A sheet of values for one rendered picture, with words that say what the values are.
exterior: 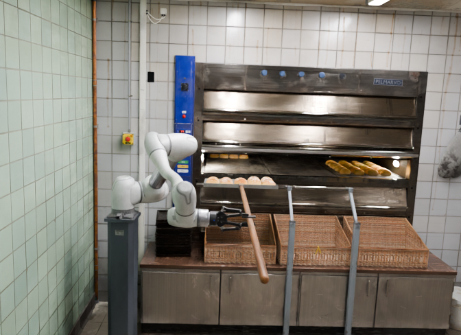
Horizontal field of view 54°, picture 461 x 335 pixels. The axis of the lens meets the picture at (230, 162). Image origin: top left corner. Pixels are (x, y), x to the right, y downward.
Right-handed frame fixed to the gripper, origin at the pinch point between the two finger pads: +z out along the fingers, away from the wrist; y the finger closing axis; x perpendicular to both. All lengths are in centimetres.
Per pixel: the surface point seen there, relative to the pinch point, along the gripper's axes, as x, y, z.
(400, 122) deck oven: -155, -50, 135
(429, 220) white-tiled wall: -158, 33, 170
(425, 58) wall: -154, -104, 150
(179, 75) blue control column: -148, -79, -52
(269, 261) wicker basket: -107, 59, 26
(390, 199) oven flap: -156, 16, 134
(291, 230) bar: -95, 31, 39
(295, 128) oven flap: -156, -41, 46
